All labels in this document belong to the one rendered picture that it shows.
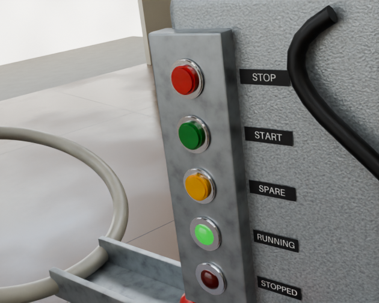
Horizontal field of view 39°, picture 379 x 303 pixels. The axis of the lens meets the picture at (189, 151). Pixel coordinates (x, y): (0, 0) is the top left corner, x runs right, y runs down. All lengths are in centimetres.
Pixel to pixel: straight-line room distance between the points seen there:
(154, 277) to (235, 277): 39
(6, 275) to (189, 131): 292
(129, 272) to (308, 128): 57
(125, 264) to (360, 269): 54
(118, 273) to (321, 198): 55
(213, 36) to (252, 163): 12
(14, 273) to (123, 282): 244
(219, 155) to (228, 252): 10
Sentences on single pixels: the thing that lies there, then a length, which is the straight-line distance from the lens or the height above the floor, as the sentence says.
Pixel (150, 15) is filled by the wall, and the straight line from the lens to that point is 869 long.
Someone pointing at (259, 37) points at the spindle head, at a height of 154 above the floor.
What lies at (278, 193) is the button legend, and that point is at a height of 141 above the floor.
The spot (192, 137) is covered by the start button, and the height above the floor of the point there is 146.
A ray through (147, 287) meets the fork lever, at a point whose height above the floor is 112.
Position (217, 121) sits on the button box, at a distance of 47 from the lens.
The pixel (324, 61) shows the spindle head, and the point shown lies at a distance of 42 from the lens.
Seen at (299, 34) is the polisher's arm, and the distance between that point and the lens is 41.
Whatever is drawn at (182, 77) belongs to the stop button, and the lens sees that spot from 46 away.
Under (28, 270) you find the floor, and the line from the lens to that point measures 332.
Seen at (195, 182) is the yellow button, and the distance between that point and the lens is 50.
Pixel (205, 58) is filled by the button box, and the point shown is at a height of 153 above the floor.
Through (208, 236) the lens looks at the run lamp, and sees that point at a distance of 52.
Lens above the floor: 161
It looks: 20 degrees down
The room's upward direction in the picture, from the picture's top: 7 degrees counter-clockwise
